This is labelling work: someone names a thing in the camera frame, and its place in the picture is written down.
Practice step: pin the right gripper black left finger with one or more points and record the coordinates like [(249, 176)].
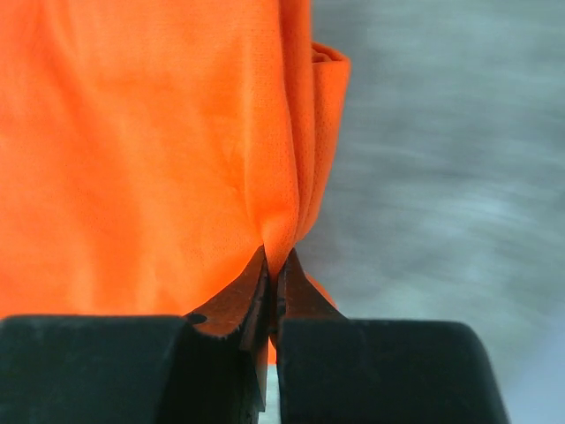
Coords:
[(242, 307)]

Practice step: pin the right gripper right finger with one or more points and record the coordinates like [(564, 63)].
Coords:
[(298, 298)]

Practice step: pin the orange t-shirt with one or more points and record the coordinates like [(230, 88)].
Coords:
[(149, 148)]

